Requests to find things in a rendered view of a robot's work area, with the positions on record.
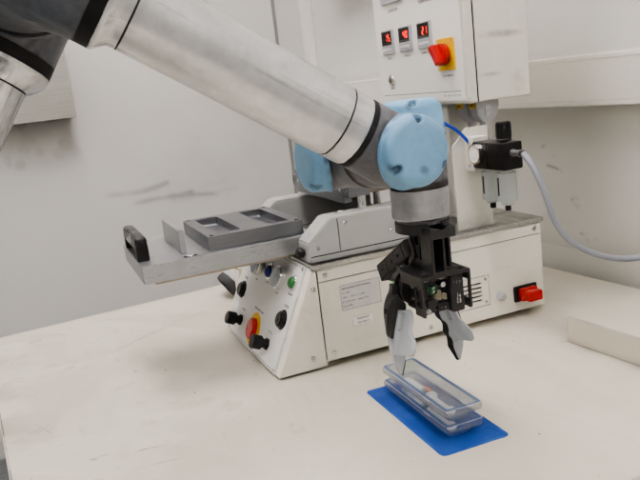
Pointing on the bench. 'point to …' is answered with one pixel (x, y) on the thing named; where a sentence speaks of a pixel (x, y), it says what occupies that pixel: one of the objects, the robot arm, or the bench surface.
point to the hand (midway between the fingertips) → (426, 358)
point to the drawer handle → (136, 243)
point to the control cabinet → (455, 74)
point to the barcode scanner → (228, 280)
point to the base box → (313, 350)
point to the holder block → (242, 228)
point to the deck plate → (450, 237)
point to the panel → (268, 309)
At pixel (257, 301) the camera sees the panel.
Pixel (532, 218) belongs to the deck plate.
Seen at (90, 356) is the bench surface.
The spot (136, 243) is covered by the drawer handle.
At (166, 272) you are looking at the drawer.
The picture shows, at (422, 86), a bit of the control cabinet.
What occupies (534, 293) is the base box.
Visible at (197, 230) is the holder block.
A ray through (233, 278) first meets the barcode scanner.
